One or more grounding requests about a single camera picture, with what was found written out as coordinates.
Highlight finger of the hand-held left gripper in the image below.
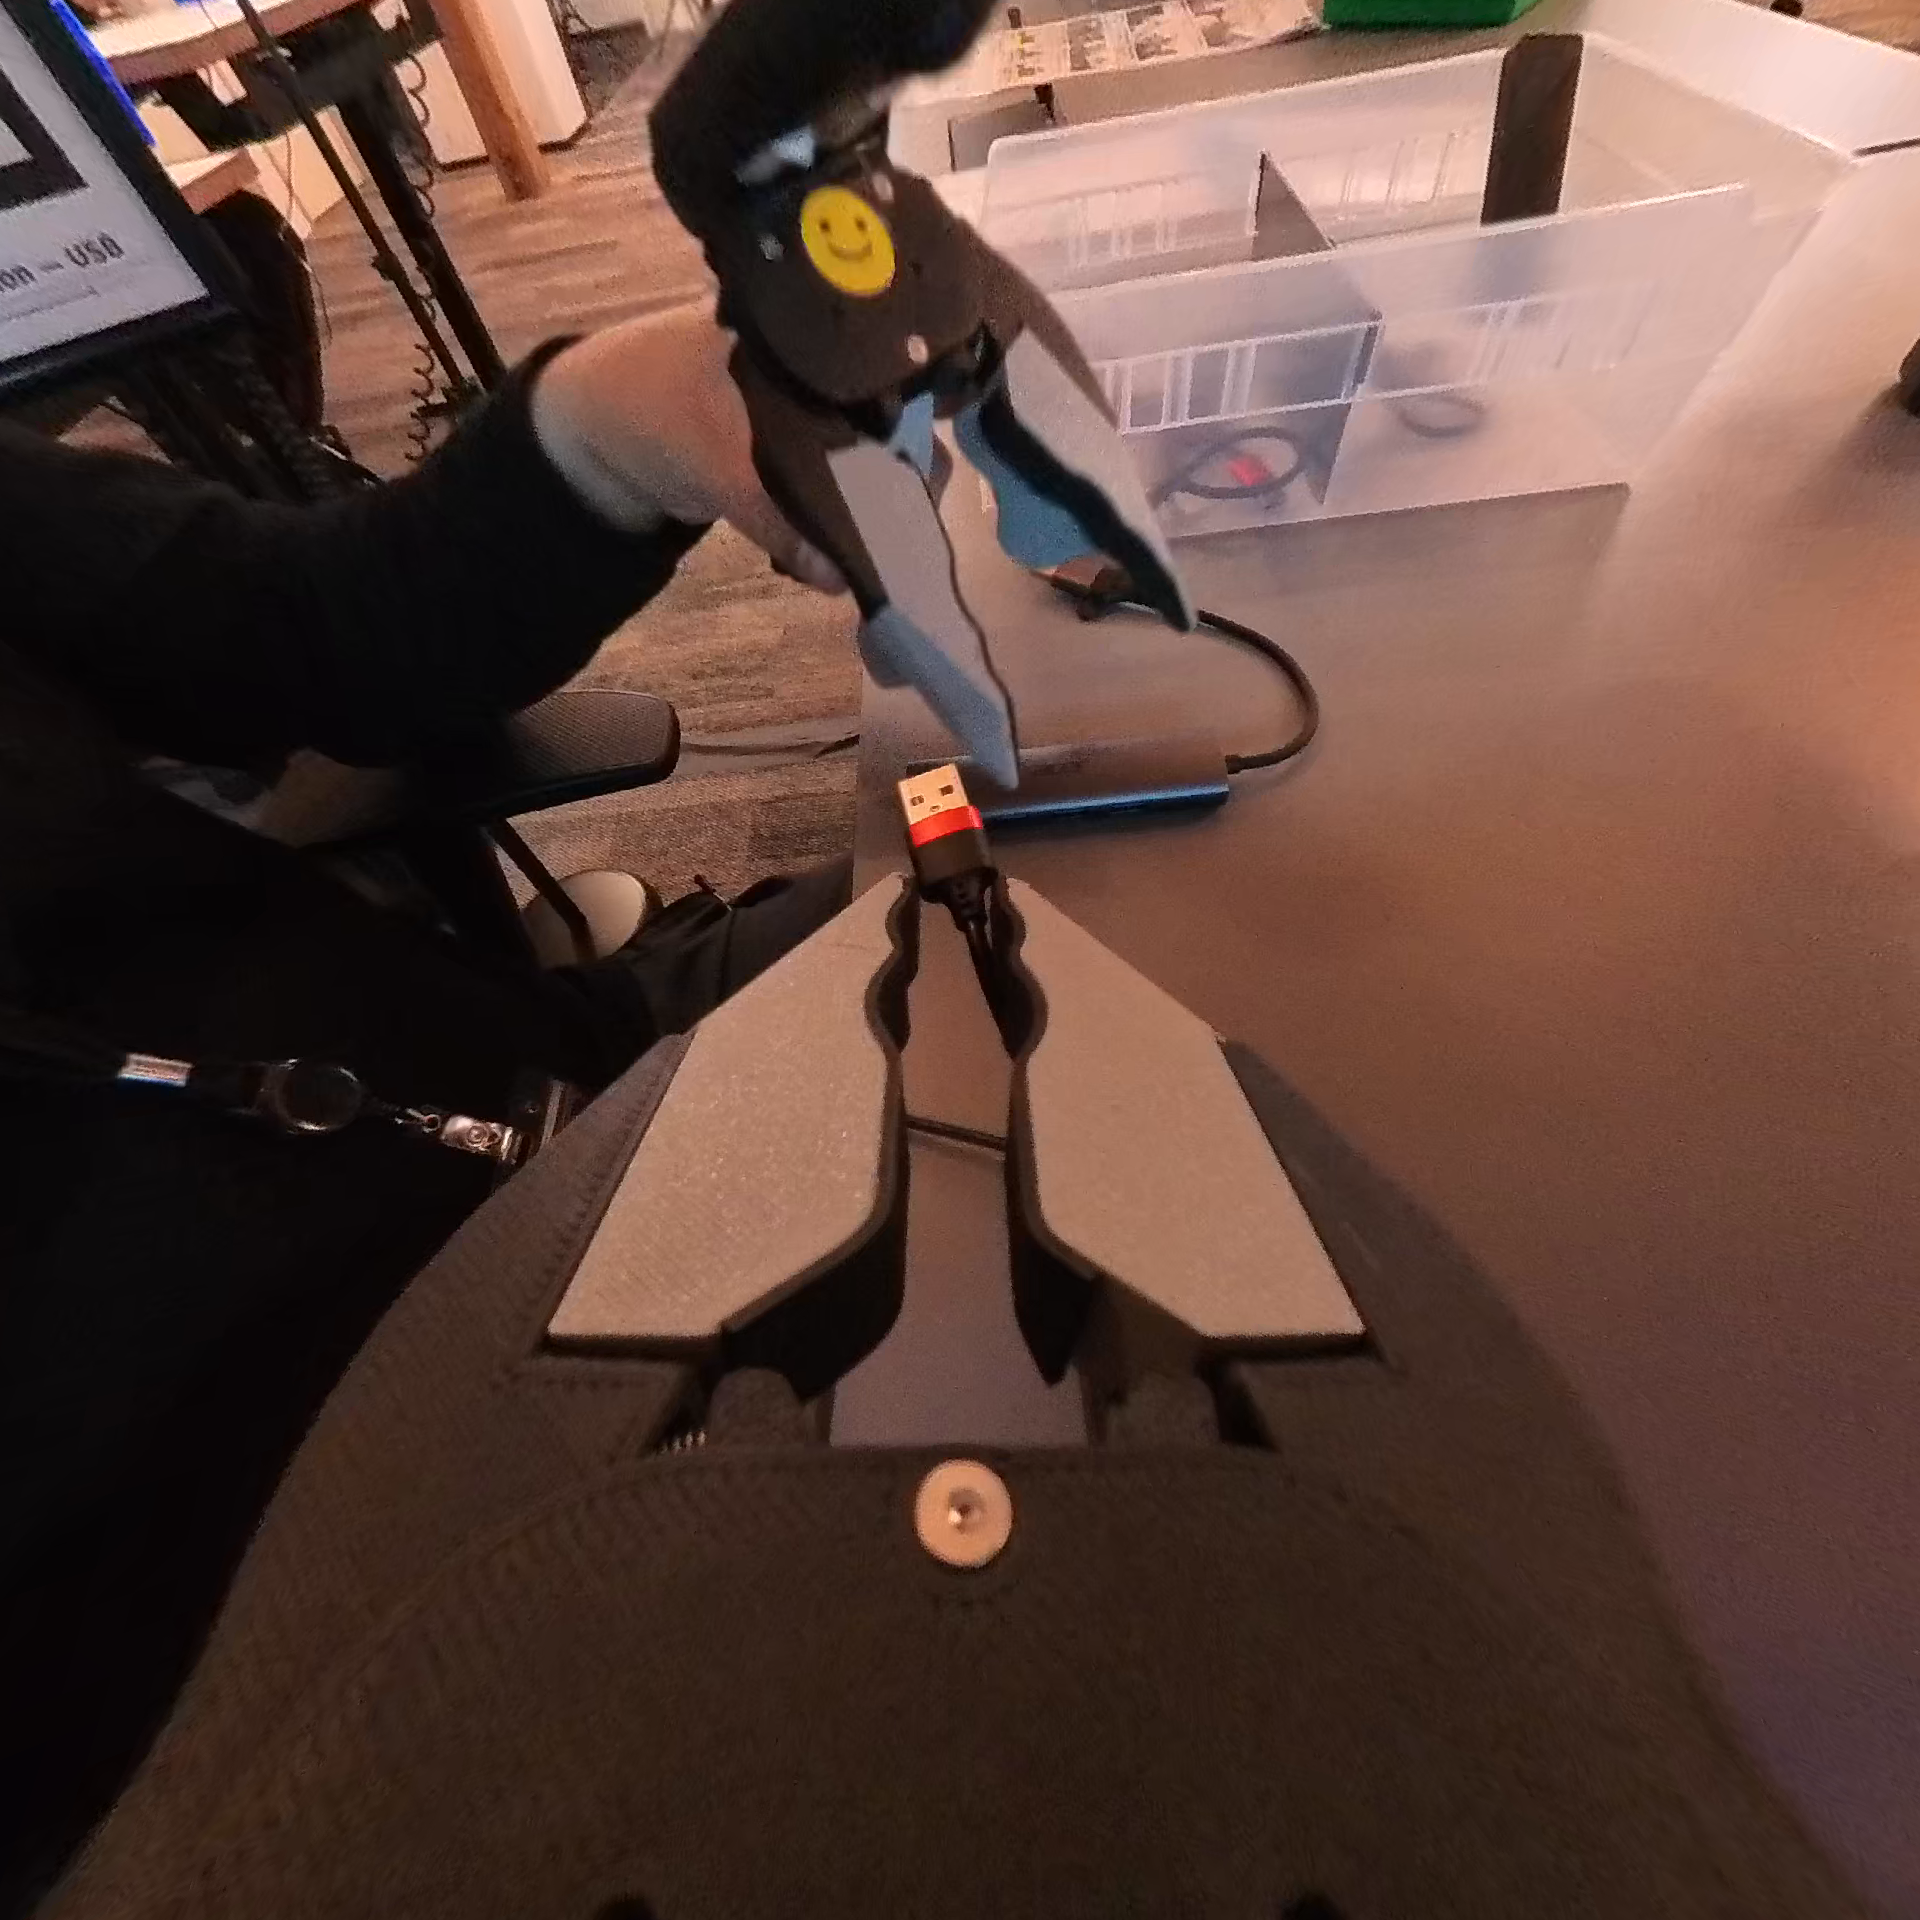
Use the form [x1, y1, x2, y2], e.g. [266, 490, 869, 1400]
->
[952, 307, 1199, 635]
[822, 444, 1026, 795]

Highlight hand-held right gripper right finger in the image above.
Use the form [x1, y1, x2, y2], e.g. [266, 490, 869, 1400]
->
[998, 882, 1368, 1391]

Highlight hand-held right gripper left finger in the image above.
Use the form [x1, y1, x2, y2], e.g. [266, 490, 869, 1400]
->
[548, 876, 917, 1406]

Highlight grey usb hub with cable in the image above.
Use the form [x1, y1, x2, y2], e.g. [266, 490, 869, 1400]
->
[958, 551, 1323, 831]

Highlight clear plastic organizer box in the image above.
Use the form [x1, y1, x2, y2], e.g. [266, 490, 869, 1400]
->
[886, 29, 1856, 544]

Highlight person's left forearm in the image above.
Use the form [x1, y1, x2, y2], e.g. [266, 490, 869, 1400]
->
[0, 335, 724, 771]

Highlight person's left hand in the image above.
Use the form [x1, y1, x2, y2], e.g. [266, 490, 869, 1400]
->
[533, 315, 858, 600]

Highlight person's white shoe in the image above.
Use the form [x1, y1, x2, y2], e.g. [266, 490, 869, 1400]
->
[529, 867, 666, 970]

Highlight black mesh armrest chair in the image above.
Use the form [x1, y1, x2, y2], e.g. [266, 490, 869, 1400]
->
[143, 687, 682, 842]

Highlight black rectangular card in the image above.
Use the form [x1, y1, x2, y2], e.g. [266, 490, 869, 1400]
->
[1482, 30, 1586, 227]

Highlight green cardboard box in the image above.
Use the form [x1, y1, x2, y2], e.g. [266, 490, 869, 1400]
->
[1319, 0, 1577, 32]

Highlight framed marker sign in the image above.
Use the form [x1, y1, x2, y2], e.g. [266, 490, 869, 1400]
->
[0, 0, 243, 401]

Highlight wooden support post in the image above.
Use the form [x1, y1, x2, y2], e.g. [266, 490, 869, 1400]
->
[432, 0, 551, 206]

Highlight badge reel lanyard clip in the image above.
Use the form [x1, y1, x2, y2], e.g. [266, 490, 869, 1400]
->
[109, 1047, 536, 1170]

